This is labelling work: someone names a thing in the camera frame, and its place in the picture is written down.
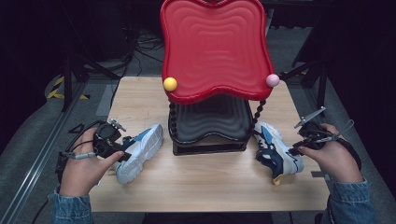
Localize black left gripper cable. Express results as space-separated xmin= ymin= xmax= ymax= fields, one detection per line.
xmin=55 ymin=120 xmax=106 ymax=185

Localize red and black shoe rack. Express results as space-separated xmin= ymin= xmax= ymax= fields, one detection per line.
xmin=160 ymin=0 xmax=280 ymax=157

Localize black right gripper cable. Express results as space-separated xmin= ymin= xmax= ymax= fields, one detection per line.
xmin=334 ymin=119 xmax=362 ymax=172

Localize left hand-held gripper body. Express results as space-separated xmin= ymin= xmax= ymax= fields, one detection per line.
xmin=92 ymin=118 xmax=127 ymax=161

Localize person's left hand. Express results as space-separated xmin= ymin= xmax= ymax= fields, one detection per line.
xmin=59 ymin=126 xmax=125 ymax=198

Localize yellow and black floor tape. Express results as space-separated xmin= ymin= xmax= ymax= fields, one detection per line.
xmin=46 ymin=76 xmax=92 ymax=101

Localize black tripod stand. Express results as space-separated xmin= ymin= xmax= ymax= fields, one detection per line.
xmin=60 ymin=50 xmax=121 ymax=113
xmin=278 ymin=59 xmax=329 ymax=119

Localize person's right hand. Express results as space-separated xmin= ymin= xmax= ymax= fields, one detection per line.
xmin=297 ymin=122 xmax=364 ymax=184

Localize black floor cables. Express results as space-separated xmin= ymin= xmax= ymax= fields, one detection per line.
xmin=122 ymin=26 xmax=166 ymax=64

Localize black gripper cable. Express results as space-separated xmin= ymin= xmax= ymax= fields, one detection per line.
xmin=334 ymin=119 xmax=362 ymax=172
xmin=55 ymin=120 xmax=106 ymax=185

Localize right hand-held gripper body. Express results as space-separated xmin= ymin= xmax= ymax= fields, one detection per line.
xmin=293 ymin=105 xmax=336 ymax=148

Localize metal floor rail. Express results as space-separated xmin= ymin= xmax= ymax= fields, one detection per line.
xmin=0 ymin=82 xmax=88 ymax=224

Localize blue and white sneaker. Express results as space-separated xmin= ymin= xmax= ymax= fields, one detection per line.
xmin=253 ymin=120 xmax=305 ymax=187
xmin=112 ymin=123 xmax=164 ymax=185

